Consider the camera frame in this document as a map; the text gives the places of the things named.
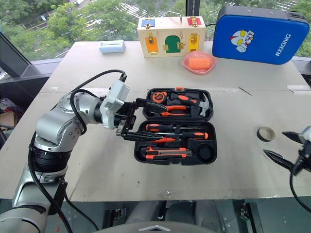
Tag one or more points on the black tool case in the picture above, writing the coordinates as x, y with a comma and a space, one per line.
209, 145

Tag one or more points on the wooden latch box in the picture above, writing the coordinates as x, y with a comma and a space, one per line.
170, 30

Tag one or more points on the orange black utility knife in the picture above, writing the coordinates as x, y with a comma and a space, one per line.
167, 153

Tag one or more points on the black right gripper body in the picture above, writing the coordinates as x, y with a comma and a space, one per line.
305, 157

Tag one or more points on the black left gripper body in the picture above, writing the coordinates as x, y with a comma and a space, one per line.
125, 121

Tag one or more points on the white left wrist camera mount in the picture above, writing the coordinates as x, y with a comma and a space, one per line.
114, 97

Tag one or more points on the black table bracket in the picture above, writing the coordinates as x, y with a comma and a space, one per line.
116, 216
251, 216

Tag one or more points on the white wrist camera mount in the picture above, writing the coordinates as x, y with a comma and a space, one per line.
307, 133
114, 97

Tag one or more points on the dark rounded grey shape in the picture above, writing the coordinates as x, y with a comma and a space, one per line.
155, 228

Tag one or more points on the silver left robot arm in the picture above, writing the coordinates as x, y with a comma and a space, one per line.
53, 126

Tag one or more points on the orange black claw hammer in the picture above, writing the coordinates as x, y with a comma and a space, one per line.
184, 99

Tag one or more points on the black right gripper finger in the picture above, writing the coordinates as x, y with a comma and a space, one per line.
281, 160
295, 138

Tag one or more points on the brown cardboard box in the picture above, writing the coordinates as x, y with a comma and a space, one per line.
7, 120

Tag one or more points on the light blue small box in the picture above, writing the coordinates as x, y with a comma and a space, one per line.
111, 47

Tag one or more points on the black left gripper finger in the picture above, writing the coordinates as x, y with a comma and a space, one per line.
142, 136
151, 105

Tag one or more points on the pink plastic bowl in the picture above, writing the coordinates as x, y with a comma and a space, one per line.
194, 71

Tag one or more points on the grey tape roll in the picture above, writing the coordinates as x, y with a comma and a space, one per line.
262, 137

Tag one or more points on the blue cartoon print case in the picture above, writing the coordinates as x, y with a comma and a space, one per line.
262, 48

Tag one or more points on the orange sponge block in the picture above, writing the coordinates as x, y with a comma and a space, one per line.
199, 63

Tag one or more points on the orange black tape measure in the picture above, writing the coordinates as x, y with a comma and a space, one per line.
159, 96

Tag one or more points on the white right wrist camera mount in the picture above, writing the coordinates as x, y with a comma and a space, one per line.
307, 133

